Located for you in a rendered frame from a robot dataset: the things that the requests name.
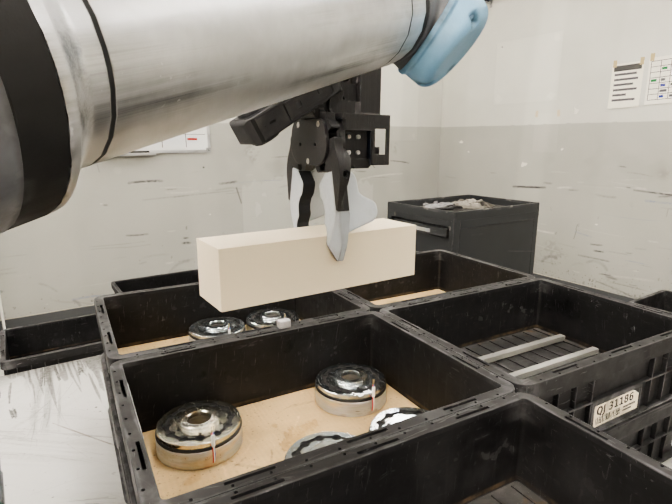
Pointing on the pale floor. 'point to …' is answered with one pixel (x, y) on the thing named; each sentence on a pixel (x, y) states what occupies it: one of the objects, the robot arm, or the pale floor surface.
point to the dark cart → (475, 229)
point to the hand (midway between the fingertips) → (315, 245)
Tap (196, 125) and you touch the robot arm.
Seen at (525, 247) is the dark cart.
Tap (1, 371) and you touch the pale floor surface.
